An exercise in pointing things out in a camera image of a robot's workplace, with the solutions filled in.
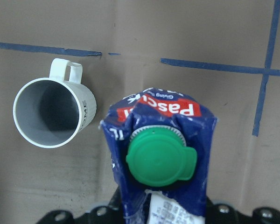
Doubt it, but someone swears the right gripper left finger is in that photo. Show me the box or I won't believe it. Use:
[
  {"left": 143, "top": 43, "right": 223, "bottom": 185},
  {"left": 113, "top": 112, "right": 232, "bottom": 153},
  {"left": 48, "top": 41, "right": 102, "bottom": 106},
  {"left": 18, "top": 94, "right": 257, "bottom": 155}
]
[{"left": 38, "top": 189, "right": 121, "bottom": 224}]

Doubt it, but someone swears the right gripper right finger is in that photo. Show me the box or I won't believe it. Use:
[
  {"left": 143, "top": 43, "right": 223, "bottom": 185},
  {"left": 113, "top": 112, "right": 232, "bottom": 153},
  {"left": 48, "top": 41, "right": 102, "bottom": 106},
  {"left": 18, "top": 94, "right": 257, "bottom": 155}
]
[{"left": 205, "top": 196, "right": 280, "bottom": 224}]

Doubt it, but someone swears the blue milk carton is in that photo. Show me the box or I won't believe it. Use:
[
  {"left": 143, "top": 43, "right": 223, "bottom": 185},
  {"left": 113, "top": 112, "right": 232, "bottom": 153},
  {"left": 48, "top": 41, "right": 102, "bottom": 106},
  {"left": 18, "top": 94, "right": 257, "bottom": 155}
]
[{"left": 101, "top": 88, "right": 217, "bottom": 224}]

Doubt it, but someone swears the white grey mug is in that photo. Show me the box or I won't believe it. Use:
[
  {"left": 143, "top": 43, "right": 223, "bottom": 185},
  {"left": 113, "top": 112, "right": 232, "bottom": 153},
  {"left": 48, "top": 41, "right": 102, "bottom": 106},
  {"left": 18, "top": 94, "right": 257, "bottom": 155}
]
[{"left": 13, "top": 58, "right": 97, "bottom": 148}]

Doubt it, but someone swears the brown paper table cover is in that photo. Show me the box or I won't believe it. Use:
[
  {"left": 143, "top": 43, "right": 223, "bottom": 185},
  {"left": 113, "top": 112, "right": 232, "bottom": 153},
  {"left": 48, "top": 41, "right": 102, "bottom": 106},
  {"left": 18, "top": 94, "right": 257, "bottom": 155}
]
[{"left": 0, "top": 0, "right": 280, "bottom": 224}]

